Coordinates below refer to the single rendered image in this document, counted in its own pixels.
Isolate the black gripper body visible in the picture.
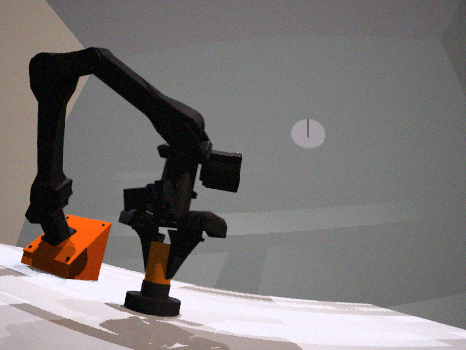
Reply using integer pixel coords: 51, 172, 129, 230
118, 175, 227, 238

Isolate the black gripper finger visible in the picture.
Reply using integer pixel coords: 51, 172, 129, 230
131, 226, 166, 271
166, 229, 205, 279

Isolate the orange knob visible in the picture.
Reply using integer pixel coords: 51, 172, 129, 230
144, 241, 171, 285

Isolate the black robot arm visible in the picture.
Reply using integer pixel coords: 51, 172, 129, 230
25, 47, 242, 246

